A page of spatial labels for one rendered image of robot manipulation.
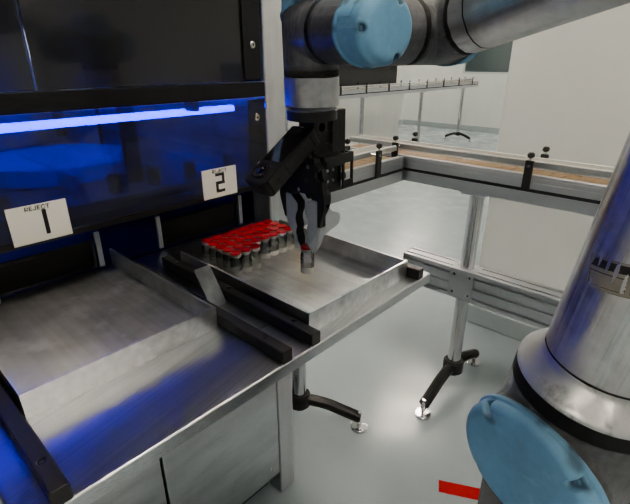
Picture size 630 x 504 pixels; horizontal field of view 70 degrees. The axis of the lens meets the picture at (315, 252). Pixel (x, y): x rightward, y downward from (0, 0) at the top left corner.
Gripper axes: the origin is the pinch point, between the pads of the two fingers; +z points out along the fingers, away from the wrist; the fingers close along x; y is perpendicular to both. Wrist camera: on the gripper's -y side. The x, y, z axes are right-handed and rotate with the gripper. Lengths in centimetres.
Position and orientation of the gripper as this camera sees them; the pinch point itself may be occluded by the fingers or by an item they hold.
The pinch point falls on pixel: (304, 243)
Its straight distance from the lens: 70.6
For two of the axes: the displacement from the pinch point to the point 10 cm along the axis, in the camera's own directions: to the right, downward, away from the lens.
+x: -7.0, -2.9, 6.5
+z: 0.1, 9.0, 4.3
